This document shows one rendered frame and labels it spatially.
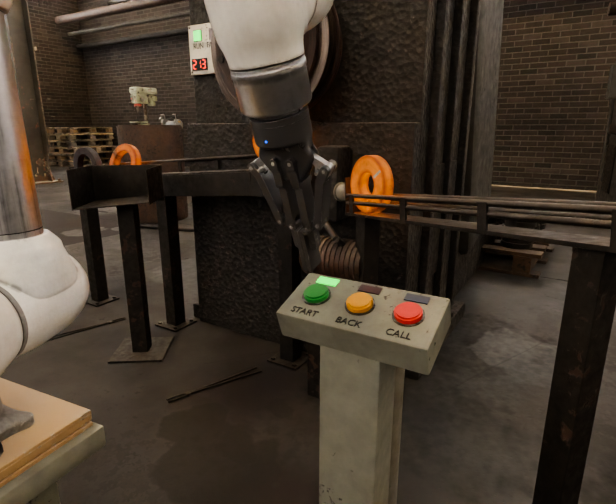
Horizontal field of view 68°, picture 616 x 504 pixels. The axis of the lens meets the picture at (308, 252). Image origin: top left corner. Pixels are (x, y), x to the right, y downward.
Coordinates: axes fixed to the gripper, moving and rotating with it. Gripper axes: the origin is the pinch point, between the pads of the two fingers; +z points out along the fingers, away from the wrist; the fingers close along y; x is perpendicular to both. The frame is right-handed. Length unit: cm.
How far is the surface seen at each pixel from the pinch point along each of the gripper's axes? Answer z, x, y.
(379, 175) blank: 15, -54, 12
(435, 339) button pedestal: 10.3, 2.7, -19.3
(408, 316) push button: 8.1, 1.7, -15.3
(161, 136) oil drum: 70, -221, 294
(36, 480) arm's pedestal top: 23, 38, 32
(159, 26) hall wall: 22, -719, 785
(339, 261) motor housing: 39, -46, 24
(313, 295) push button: 8.0, 1.6, -0.1
